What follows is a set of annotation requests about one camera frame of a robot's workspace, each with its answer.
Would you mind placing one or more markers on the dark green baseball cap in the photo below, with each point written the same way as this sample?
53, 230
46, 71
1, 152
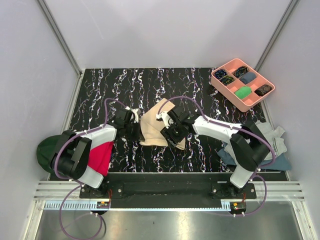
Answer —
44, 152

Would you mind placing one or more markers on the aluminium frame rail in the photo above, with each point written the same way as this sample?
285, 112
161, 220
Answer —
58, 35

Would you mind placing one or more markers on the red folded cloth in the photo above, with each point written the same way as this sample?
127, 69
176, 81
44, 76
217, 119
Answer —
100, 157

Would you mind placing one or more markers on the pink divided tray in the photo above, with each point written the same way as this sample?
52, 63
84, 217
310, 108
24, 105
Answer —
229, 91

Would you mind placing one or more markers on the blue folded cloth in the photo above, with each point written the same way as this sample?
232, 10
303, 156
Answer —
281, 163

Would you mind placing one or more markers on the grey t-shirt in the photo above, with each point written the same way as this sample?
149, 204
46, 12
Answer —
272, 135

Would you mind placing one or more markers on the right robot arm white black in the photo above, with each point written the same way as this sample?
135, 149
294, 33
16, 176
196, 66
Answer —
248, 144

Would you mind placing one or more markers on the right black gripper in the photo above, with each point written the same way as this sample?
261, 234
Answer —
167, 132

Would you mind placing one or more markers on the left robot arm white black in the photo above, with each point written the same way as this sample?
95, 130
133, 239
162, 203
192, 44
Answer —
74, 150

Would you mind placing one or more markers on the yellow patterned rolled sock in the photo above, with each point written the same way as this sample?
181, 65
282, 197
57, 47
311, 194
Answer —
226, 80

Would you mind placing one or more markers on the beige cloth napkin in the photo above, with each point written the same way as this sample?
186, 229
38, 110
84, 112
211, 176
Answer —
151, 128

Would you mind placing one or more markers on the dark multicolour rolled sock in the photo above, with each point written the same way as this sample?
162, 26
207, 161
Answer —
240, 71

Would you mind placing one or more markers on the green rolled sock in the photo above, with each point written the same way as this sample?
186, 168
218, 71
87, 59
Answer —
243, 92

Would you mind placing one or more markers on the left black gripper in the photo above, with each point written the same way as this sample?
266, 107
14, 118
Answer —
138, 136

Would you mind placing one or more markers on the dark brown rolled sock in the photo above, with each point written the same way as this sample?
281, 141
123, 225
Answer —
263, 90

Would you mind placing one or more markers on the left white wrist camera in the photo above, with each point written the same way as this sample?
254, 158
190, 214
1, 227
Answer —
134, 114

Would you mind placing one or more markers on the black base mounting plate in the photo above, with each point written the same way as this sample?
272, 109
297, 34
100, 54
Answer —
209, 184

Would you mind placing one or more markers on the blue patterned rolled sock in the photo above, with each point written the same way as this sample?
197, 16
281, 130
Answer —
220, 74

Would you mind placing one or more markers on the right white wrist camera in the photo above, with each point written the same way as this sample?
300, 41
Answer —
165, 118

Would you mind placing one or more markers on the grey-blue rolled sock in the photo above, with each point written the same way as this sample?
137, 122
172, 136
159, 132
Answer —
248, 77

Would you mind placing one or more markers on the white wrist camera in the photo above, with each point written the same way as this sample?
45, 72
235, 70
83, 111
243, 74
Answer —
165, 118
134, 114

